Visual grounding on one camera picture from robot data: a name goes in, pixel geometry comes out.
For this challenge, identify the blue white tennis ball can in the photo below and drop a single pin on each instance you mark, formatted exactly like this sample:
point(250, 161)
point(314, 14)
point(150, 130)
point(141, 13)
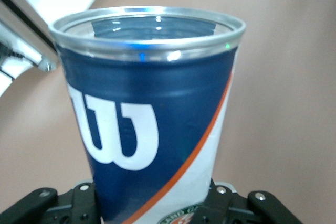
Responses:
point(147, 90)

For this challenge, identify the brown table mat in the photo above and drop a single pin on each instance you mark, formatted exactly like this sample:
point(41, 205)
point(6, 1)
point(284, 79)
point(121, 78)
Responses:
point(288, 103)

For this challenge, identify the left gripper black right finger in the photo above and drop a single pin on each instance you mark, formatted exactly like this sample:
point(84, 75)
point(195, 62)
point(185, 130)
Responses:
point(223, 208)

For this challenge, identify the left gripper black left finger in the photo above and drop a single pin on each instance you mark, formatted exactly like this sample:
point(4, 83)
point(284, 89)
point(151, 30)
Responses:
point(65, 208)

